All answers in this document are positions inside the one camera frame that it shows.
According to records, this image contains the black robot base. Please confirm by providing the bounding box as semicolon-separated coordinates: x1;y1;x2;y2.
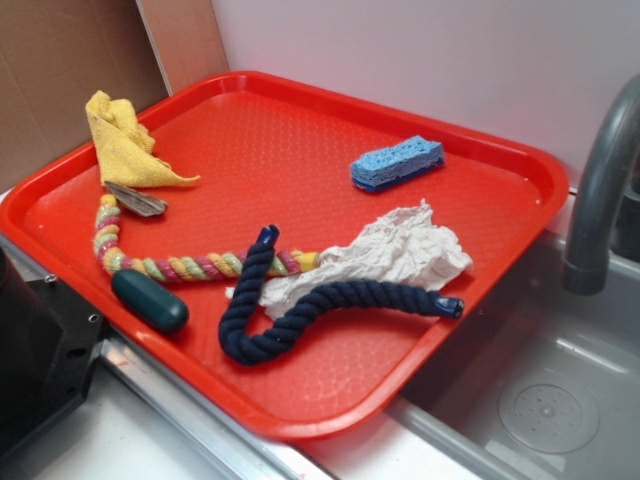
1;252;106;462

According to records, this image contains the yellow cloth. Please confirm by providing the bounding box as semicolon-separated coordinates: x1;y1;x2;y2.
85;90;200;188

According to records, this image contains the red plastic tray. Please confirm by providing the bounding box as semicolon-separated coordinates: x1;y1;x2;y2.
1;72;569;441

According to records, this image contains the blue sponge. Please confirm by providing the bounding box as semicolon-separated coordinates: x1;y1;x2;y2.
350;136;445;192

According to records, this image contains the white crumpled paper towel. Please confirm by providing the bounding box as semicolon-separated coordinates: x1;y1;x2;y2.
244;202;473;320

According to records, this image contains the grey wood piece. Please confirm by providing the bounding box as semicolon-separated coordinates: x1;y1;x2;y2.
105;182;168;218

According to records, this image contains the dark green capsule object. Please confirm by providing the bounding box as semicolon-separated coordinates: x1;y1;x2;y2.
111;269;189;334

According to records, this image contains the grey plastic sink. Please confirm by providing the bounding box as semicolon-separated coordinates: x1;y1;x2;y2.
389;234;639;479

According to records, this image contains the grey faucet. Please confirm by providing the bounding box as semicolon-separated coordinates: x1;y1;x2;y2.
562;76;639;295

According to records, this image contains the brown cardboard panel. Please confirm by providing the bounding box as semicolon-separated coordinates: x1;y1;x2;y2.
1;1;167;191

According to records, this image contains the navy blue rope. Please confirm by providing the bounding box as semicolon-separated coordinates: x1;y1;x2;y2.
218;224;466;367

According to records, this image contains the multicolour braided rope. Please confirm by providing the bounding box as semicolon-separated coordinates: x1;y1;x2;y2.
93;193;321;285

